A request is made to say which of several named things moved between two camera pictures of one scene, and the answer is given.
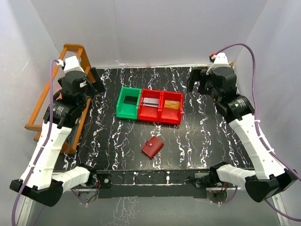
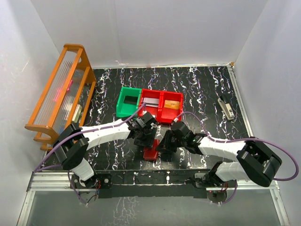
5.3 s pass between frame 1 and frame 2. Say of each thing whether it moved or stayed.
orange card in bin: stayed
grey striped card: stayed
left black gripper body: moved
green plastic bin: stayed
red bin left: stayed
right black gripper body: moved
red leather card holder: moved
